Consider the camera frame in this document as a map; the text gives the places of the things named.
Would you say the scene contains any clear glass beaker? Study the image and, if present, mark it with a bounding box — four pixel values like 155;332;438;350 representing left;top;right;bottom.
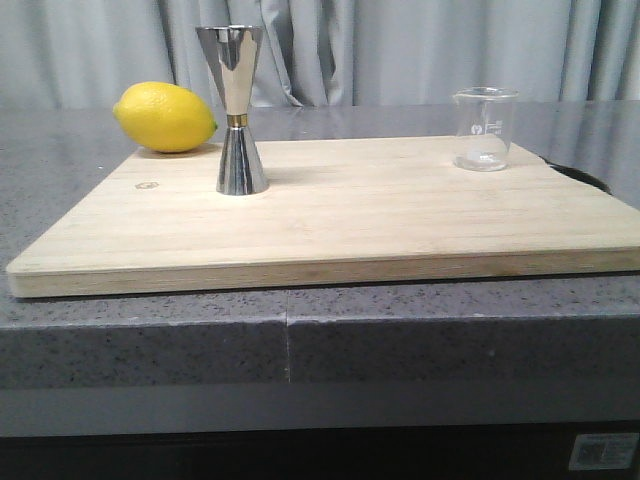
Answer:
453;86;519;172

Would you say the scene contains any wooden cutting board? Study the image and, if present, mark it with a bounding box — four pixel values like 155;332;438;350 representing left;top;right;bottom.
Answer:
7;136;639;298

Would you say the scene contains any steel double jigger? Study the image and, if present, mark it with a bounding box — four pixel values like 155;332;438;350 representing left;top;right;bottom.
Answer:
196;25;268;196

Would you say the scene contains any yellow lemon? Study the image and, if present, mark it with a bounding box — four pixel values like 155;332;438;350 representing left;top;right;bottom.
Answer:
112;81;217;153

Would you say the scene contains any grey curtain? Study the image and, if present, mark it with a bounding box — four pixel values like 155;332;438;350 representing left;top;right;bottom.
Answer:
1;1;639;109

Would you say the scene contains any QR code sticker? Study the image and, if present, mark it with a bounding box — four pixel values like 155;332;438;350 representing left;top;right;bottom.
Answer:
568;432;639;471

